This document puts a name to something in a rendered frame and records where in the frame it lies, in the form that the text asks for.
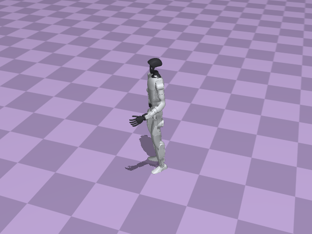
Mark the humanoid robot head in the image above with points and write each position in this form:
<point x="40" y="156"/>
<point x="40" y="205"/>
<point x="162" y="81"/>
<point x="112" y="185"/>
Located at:
<point x="154" y="62"/>

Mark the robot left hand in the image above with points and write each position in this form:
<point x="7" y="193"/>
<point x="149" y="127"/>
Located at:
<point x="138" y="120"/>

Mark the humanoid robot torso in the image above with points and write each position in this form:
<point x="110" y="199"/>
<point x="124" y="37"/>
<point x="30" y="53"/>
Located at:
<point x="153" y="97"/>

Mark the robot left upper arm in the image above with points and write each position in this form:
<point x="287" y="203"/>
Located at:
<point x="160" y="92"/>

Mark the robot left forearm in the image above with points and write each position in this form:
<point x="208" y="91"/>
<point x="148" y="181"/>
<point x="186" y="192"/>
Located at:
<point x="155" y="110"/>

